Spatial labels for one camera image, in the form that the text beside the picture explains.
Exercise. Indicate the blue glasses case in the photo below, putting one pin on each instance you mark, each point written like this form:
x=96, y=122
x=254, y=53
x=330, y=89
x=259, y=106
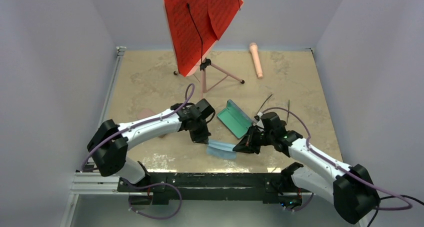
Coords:
x=235, y=119

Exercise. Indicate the pink music stand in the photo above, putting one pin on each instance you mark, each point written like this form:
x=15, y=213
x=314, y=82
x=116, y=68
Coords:
x=208, y=77

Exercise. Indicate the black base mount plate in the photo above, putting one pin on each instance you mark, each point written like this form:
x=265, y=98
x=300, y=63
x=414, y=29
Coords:
x=162, y=187

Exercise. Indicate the pink toy microphone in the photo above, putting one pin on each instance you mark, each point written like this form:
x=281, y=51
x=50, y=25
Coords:
x=256, y=60

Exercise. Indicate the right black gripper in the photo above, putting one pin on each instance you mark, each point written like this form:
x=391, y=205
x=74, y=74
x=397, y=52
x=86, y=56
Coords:
x=247, y=144

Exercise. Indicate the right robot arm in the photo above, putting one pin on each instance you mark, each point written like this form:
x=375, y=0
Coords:
x=346, y=187

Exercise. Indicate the aluminium frame rail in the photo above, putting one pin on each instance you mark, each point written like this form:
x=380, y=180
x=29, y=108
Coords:
x=82, y=184

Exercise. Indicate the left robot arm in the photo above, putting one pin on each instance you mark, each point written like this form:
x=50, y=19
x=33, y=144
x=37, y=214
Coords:
x=111, y=142

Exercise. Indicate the black sunglasses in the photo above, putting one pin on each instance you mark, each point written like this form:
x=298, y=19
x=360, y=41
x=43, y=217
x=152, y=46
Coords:
x=262, y=105

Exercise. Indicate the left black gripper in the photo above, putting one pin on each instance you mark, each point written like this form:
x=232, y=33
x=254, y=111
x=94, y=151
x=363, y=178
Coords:
x=202, y=138

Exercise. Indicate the pink glasses case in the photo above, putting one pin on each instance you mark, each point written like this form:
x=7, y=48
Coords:
x=145, y=113

